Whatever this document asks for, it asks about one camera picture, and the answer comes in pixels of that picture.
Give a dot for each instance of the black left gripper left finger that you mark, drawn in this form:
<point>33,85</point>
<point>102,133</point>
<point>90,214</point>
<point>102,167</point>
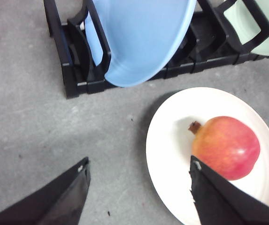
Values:
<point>58,203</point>

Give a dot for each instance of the red pomegranate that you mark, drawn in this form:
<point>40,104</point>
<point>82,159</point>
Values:
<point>226,146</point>

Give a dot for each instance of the white plate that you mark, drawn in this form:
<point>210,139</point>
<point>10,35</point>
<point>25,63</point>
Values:
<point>169,145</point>

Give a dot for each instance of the blue plate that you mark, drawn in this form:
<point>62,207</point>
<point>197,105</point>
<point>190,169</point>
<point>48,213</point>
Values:
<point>141,35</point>

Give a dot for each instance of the light green plate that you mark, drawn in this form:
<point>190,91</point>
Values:
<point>244,25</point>

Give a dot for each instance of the black plastic dish rack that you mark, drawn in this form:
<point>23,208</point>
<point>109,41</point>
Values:
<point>211,44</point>

